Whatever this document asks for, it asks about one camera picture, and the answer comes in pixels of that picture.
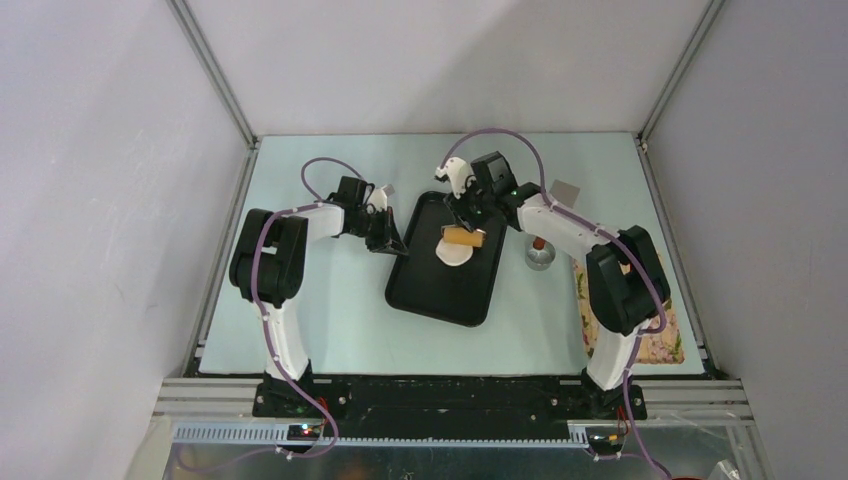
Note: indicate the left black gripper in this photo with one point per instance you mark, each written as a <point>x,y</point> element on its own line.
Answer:
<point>388,238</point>

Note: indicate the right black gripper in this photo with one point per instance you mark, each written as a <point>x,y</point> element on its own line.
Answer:
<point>459,207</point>

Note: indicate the black baking tray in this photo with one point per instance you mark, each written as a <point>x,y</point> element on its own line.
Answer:
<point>422,284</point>

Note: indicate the wooden dough roller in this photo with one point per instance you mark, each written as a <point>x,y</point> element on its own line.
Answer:
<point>456,235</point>

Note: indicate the white dough ball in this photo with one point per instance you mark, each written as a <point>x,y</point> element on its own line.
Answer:
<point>453,255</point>

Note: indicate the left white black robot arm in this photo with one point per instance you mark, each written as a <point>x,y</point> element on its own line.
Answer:
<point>268,264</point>

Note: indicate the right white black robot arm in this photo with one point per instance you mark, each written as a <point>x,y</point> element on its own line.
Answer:
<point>626,283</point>

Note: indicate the small round metal cup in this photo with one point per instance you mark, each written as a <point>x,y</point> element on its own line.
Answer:
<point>539,254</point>

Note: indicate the floral cloth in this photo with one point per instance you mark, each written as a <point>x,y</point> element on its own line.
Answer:
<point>665,348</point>

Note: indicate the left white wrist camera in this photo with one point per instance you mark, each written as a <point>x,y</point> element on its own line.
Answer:
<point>378,200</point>

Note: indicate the metal spatula with red handle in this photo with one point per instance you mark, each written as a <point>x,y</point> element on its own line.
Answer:
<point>564,193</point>

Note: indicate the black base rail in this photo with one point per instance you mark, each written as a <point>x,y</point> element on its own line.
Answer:
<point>446,408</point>

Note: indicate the aluminium frame with cable duct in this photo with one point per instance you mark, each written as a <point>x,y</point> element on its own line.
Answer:
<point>220,409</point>

